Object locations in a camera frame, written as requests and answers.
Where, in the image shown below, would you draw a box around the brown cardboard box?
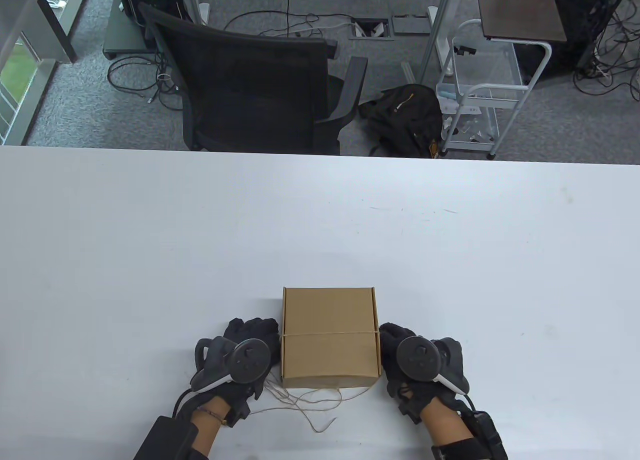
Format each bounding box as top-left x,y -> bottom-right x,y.
280,286 -> 383,389

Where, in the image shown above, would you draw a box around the dark brown desk top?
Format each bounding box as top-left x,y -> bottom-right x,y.
475,0 -> 568,42

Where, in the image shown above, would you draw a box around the open floor outlet box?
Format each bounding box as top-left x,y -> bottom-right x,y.
348,17 -> 396,41

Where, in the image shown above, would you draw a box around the grey pillar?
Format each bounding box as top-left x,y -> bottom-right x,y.
0,0 -> 78,63

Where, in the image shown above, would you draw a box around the long black floor cable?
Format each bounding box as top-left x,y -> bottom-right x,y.
223,0 -> 361,36

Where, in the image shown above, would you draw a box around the black strapped wrist pack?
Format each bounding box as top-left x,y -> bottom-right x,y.
431,411 -> 508,460
134,416 -> 200,460

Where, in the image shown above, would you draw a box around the grey metal desk leg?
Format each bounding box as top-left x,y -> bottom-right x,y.
419,0 -> 457,83

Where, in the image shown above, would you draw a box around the grey base platform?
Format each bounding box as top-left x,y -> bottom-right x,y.
102,0 -> 151,61

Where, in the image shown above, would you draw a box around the thin tan string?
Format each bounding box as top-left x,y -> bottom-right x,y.
247,331 -> 381,435

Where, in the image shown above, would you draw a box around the black floor cable tangle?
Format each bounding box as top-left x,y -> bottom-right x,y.
107,55 -> 186,112
572,0 -> 640,103

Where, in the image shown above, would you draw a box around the white wire cart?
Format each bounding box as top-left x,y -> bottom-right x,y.
436,19 -> 553,161

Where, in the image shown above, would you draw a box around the person's left forearm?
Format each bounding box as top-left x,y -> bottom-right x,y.
190,395 -> 233,460

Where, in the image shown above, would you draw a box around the grey floor cover plate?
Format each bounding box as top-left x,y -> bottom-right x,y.
391,14 -> 431,35

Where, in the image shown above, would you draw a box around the black mesh office chair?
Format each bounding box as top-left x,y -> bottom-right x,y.
138,2 -> 369,156

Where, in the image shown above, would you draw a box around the black backpack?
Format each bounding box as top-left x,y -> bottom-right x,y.
358,83 -> 445,159

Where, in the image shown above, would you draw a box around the thin brown wrist bracelet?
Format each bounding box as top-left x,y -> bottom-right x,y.
196,406 -> 228,425

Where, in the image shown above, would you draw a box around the person's right forearm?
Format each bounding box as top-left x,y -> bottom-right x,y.
420,397 -> 476,460

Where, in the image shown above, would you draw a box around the person's right hand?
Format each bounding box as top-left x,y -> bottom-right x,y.
378,322 -> 463,423

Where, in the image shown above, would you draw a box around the grey handheld controller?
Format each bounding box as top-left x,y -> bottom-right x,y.
191,337 -> 273,395
396,335 -> 471,396

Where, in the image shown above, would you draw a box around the person's left hand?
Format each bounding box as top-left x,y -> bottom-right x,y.
200,317 -> 281,427

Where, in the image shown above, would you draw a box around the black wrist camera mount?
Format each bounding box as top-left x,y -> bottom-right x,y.
222,402 -> 251,427
397,397 -> 423,423

